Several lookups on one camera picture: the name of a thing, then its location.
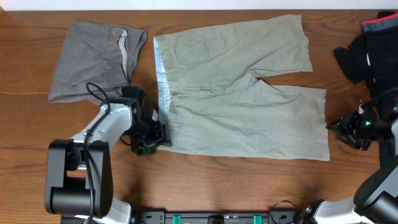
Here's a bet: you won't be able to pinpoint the beige shorts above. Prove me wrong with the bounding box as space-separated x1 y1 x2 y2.
154 14 330 161

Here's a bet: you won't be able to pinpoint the grey shorts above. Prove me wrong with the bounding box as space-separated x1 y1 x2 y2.
49 21 147 105

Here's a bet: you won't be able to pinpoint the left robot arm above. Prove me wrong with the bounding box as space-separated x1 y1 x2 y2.
44 86 169 223

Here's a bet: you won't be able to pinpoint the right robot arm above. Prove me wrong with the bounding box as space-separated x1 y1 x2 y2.
295 106 397 224

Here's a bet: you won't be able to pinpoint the dark garment red trim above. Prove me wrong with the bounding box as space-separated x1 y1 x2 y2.
333 11 397 166

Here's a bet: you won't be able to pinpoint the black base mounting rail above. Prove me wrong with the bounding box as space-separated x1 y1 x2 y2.
131 211 298 224

